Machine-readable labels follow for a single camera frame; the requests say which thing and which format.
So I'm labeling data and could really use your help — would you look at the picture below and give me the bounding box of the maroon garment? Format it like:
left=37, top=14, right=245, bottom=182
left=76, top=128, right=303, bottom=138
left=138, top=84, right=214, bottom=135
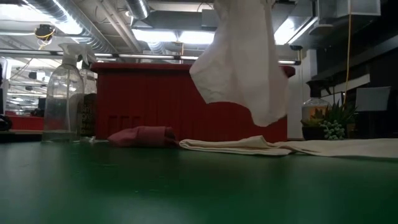
left=107, top=126, right=178, bottom=148

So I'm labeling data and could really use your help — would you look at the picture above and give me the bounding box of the white garment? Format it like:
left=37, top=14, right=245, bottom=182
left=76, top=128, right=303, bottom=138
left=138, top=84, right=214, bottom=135
left=188, top=0, right=290, bottom=128

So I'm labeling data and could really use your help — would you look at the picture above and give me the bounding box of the red plastic laundry bin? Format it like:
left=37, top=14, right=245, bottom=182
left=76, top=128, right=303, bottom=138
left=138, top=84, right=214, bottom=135
left=91, top=62, right=296, bottom=142

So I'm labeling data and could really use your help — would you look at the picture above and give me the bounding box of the bright ceiling light panel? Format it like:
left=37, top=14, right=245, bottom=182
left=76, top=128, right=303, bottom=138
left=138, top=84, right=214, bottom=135
left=132, top=28, right=216, bottom=44

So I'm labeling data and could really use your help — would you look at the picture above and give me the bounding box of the cream canvas tote bag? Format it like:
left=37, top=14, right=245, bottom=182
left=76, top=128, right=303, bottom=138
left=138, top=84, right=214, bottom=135
left=179, top=135, right=398, bottom=159

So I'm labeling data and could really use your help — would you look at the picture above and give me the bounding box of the clear plastic spray bottle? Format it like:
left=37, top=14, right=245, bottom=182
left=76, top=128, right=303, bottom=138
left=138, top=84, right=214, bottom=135
left=42, top=43, right=91, bottom=144

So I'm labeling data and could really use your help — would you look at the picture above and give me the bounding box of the small potted succulent plant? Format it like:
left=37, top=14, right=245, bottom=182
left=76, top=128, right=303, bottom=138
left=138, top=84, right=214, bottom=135
left=300, top=93, right=358, bottom=141

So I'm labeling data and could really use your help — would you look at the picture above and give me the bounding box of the red background counter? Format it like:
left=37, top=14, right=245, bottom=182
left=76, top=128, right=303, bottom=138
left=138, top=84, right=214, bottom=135
left=5, top=114, right=46, bottom=131

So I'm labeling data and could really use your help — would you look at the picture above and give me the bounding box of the silver ventilation duct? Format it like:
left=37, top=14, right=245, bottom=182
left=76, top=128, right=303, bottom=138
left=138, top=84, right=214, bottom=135
left=24, top=0, right=119, bottom=54

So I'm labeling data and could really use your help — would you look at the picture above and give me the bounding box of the ceiling cable reel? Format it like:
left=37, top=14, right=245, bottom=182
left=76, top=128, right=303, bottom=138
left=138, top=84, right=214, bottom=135
left=34, top=24, right=57, bottom=43

